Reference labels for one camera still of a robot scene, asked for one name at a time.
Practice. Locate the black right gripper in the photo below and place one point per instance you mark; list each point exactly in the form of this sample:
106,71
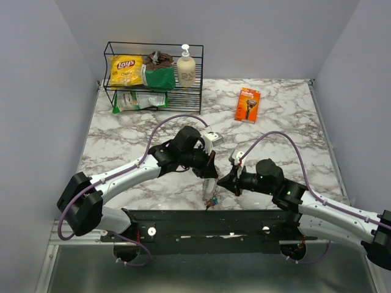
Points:
231,181

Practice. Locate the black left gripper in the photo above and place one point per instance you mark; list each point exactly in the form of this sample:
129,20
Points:
207,170

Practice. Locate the silver disc keyring holder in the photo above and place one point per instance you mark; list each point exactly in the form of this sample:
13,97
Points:
209,189

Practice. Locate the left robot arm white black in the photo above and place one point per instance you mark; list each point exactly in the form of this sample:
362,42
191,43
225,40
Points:
83,202

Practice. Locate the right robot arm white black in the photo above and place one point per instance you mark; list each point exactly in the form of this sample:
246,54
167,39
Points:
318,216

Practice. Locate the orange razor box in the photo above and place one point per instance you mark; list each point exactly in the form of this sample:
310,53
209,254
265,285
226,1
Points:
247,107

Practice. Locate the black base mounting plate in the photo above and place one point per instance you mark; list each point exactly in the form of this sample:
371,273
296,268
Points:
213,231

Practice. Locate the cream soap pump bottle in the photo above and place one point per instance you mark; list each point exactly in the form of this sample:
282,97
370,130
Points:
186,68

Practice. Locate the green white snack bag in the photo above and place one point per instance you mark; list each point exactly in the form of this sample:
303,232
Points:
128,101

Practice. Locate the green brown snack bag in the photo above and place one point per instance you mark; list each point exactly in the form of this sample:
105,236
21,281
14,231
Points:
158,71

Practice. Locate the yellow Lays chips bag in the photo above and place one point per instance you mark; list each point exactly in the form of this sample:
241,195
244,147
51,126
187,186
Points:
125,70

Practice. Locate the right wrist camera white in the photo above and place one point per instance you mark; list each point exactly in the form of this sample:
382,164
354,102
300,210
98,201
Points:
236,159

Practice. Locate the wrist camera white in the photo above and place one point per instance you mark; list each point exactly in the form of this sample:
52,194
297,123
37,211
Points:
211,140
236,159

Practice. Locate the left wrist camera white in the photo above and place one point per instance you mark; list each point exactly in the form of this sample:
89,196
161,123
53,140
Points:
211,140

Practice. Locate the black wire shelf rack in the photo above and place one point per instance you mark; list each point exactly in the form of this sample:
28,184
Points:
179,99

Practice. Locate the aluminium frame rail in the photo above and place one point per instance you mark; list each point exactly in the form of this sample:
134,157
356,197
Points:
91,238

